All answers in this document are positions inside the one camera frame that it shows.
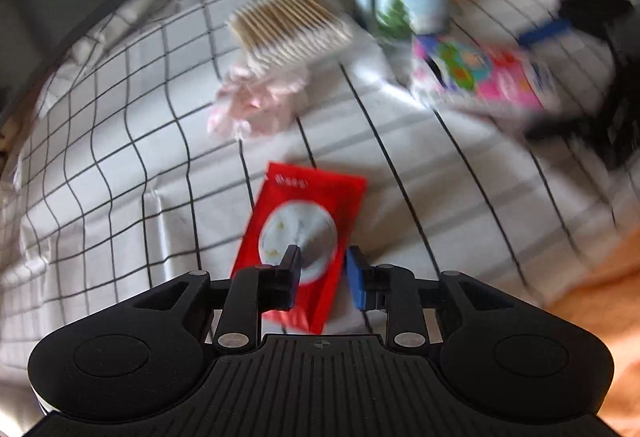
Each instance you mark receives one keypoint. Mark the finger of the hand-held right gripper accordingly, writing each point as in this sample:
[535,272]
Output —
[545,29]
[555,129]

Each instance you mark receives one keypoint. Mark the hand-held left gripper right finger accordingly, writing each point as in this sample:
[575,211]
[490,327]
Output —
[356,282]

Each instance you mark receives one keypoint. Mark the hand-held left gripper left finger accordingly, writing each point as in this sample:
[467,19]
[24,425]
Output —
[292,277]

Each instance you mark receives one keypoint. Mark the colourful printed tissue pack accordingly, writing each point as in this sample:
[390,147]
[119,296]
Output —
[480,72]

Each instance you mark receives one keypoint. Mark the red packet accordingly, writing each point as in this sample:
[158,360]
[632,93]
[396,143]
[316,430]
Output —
[300,197]

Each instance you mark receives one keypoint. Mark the pink white scrunchie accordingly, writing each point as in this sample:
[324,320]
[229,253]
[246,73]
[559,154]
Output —
[250,102]

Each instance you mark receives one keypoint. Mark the cotton swab pack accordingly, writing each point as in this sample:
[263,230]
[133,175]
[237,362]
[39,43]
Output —
[290,27]

